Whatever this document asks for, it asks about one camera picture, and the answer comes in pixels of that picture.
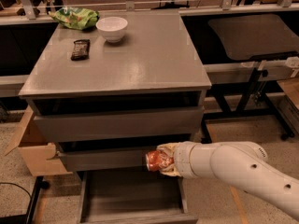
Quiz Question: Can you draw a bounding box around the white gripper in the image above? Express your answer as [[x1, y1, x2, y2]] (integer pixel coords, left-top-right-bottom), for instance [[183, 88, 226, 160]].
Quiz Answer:
[[157, 141, 197, 178]]

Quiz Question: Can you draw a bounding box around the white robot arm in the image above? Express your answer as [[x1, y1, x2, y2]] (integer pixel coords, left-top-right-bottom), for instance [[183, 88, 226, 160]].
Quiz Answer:
[[157, 141, 299, 220]]

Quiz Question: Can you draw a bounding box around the grey top drawer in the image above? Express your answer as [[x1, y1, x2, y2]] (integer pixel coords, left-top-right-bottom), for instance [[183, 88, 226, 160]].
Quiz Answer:
[[34, 107, 204, 142]]

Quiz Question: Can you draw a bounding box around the grey drawer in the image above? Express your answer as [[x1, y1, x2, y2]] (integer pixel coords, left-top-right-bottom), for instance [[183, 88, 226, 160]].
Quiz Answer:
[[58, 147, 157, 172], [34, 107, 204, 142], [78, 167, 198, 224]]

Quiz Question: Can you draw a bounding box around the grey middle drawer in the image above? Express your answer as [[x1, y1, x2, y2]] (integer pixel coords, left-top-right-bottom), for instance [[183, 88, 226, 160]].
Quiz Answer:
[[58, 147, 157, 172]]

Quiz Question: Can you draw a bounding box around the grey bottom drawer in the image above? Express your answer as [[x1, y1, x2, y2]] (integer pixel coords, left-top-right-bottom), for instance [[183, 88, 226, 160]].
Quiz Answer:
[[78, 167, 198, 224]]

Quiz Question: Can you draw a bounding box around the grey drawer cabinet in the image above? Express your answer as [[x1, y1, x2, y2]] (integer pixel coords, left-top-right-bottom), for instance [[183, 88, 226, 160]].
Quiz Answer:
[[18, 10, 213, 175]]

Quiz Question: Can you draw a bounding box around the black side table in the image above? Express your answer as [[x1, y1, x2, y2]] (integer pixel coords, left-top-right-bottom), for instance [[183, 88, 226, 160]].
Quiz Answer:
[[182, 12, 299, 143]]

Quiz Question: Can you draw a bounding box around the cardboard box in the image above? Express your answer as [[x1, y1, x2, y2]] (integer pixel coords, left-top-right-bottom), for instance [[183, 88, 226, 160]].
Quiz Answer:
[[5, 106, 69, 176]]

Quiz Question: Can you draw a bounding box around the dark snack bar packet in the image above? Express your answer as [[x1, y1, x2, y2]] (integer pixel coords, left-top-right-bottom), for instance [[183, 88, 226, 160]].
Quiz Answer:
[[71, 39, 91, 61]]

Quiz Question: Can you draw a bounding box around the white bowl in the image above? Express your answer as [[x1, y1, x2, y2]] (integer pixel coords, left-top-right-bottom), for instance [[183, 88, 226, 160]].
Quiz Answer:
[[96, 17, 128, 43]]

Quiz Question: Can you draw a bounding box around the green chip bag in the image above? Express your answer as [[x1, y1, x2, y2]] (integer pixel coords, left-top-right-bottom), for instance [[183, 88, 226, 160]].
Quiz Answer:
[[49, 7, 100, 31]]

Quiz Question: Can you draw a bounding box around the metal railing frame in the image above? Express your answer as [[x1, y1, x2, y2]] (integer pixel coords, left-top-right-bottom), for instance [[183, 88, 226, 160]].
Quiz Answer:
[[0, 0, 299, 26]]

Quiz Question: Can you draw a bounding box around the black cable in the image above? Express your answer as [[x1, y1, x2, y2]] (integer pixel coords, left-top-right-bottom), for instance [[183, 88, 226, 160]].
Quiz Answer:
[[0, 181, 34, 201]]

